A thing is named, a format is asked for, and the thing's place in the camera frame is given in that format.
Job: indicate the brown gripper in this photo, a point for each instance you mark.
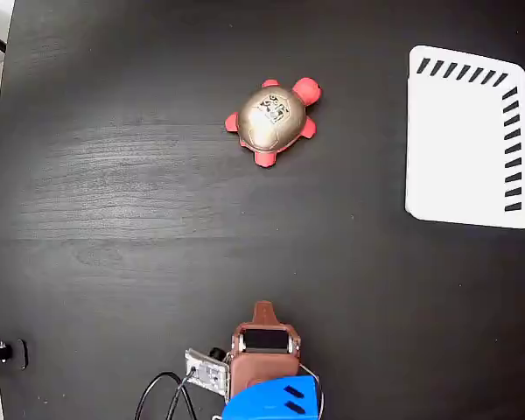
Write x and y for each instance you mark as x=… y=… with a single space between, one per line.
x=264 y=365

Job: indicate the red turtle toy gold shell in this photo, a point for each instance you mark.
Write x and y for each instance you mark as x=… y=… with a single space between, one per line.
x=269 y=118

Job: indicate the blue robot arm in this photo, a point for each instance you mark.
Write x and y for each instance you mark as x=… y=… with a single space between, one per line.
x=267 y=396

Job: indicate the white plastic tray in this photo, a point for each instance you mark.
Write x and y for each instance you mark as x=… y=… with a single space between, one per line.
x=455 y=153

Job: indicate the black table clamp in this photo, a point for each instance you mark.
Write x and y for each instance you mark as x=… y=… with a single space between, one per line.
x=19 y=354

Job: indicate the camera circuit board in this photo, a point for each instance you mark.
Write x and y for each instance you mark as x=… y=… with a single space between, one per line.
x=207 y=374

